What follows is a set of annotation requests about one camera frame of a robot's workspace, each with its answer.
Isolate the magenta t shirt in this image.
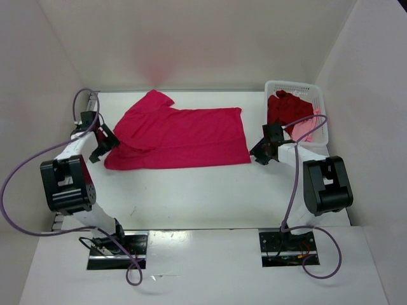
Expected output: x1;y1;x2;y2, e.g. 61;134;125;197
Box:
104;90;251;171

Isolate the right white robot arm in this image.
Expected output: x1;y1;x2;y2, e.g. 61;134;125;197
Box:
250;123;354;250

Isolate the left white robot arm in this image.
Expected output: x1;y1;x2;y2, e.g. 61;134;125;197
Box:
40;111;127;254

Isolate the light pink t shirt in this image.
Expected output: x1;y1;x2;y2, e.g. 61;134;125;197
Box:
291;108;321;142

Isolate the dark red t shirt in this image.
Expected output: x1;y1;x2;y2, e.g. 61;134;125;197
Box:
267;90;314;136

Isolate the white plastic basket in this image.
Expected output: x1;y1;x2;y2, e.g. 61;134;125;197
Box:
265;81;326;140

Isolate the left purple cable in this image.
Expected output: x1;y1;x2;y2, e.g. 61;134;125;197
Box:
0;88;144;287

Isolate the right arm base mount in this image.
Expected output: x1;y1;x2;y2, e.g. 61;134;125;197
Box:
258;229;320;268

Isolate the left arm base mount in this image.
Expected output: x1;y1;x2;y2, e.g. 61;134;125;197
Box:
78;231;149;271

